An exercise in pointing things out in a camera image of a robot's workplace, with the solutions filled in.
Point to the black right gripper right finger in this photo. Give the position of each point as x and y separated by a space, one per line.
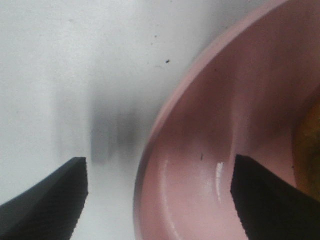
270 208

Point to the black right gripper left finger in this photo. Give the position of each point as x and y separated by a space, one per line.
50 210

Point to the toy burger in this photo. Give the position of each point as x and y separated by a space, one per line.
306 153

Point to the pink round plate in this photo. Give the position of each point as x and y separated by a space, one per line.
244 95

